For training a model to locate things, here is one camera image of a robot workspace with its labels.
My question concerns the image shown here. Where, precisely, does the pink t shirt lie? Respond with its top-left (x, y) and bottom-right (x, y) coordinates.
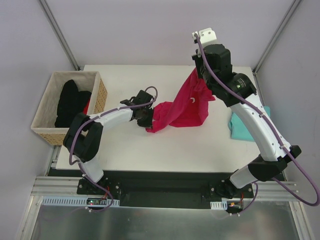
top-left (146, 69), bottom-right (216, 133)

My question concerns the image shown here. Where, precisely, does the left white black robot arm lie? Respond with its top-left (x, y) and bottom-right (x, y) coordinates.
top-left (63, 87), bottom-right (158, 195)

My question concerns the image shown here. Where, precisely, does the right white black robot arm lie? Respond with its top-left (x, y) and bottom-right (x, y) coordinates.
top-left (192, 44), bottom-right (302, 199)

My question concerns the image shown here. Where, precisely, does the red garment in basket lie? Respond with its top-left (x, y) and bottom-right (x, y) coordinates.
top-left (82, 99), bottom-right (90, 115)

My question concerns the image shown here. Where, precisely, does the black garment in basket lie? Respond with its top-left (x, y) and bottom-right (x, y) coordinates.
top-left (54, 79), bottom-right (92, 128)

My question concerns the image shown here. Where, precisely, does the teal folded t shirt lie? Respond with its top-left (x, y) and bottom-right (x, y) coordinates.
top-left (228, 103), bottom-right (274, 148)

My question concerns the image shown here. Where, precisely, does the wicker basket with liner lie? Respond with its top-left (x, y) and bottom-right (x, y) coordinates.
top-left (31, 71), bottom-right (108, 146)

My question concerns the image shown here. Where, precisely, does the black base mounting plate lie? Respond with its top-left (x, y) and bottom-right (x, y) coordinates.
top-left (76, 171), bottom-right (259, 208)

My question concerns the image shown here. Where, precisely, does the right aluminium corner post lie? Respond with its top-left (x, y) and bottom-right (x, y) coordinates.
top-left (252, 0), bottom-right (303, 76)

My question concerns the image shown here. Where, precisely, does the aluminium corner post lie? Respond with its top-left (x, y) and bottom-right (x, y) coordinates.
top-left (252, 0), bottom-right (303, 76)
top-left (37, 0), bottom-right (81, 71)

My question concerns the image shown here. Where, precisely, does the right white cable duct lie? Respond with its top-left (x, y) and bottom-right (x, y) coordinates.
top-left (210, 200), bottom-right (228, 211)

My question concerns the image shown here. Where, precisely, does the white cable duct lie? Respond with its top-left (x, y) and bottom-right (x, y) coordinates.
top-left (210, 200), bottom-right (228, 211)
top-left (42, 196), bottom-right (120, 208)

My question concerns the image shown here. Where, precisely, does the aluminium frame rail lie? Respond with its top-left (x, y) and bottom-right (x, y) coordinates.
top-left (31, 176), bottom-right (297, 202)

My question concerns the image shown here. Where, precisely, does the left white cable duct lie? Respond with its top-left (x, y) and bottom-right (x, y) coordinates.
top-left (42, 196), bottom-right (120, 208)

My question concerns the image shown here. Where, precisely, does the left aluminium corner post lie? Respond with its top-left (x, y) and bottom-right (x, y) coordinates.
top-left (37, 0), bottom-right (81, 71)

